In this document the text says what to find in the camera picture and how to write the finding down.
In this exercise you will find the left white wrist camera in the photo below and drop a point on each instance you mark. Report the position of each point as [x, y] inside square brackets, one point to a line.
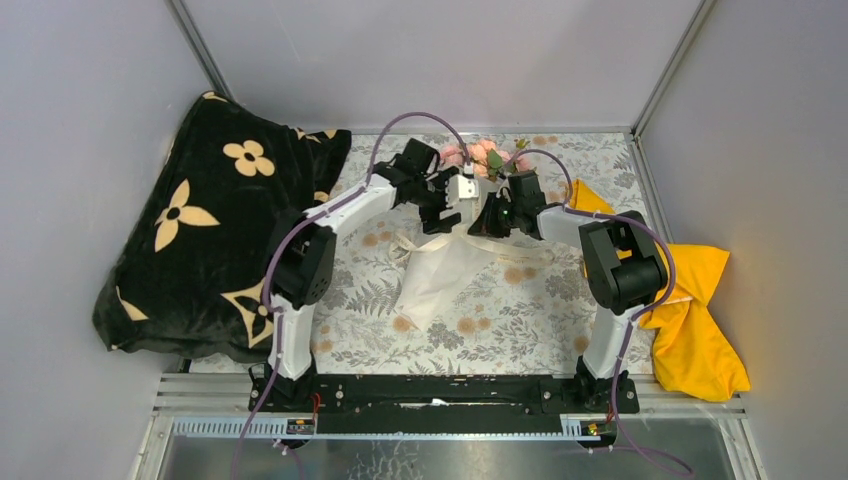
[461, 188]

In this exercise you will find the yellow cloth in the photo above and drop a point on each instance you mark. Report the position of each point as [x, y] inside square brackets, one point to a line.
[690, 353]

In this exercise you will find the floral tablecloth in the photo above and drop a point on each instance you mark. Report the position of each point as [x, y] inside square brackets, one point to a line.
[511, 319]

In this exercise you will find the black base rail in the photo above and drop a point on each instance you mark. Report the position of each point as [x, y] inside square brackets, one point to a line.
[416, 404]

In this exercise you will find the black flower-pattern blanket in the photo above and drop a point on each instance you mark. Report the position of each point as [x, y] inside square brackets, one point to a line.
[189, 279]

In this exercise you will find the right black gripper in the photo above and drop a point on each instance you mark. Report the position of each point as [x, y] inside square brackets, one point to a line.
[485, 225]

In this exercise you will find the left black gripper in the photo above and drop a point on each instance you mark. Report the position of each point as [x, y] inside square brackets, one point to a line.
[430, 221]

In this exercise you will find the pink fake flower bouquet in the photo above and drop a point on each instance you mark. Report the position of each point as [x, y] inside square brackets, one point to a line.
[486, 159]

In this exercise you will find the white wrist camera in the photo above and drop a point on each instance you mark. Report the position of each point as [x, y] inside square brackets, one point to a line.
[461, 188]
[503, 195]

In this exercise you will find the cream ribbon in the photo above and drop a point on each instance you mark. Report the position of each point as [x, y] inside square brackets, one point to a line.
[401, 247]

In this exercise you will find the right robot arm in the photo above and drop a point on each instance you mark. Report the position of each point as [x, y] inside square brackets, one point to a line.
[622, 262]

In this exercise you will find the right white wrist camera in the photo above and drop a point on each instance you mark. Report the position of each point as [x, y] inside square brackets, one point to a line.
[503, 195]

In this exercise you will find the white wrapping paper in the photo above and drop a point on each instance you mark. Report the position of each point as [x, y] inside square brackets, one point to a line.
[432, 281]

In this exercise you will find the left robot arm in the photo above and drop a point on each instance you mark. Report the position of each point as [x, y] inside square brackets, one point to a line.
[300, 269]

